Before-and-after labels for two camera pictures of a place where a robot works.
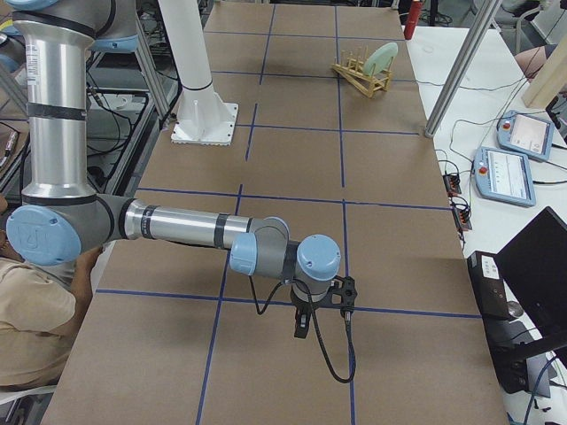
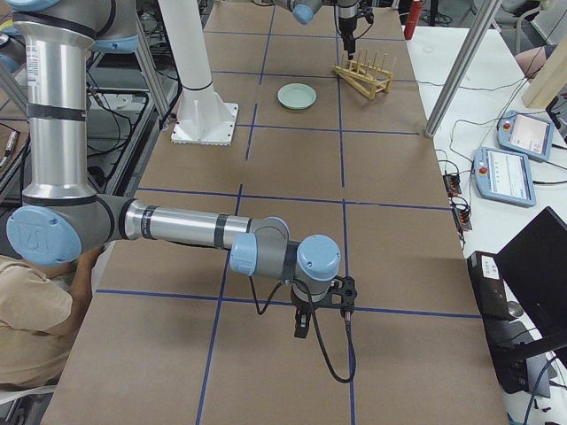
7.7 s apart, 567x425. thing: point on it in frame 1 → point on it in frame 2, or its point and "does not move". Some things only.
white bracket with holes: [205, 118] does not move
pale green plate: [380, 56] → [296, 96]
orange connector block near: [462, 218] does not move
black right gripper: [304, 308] does not move
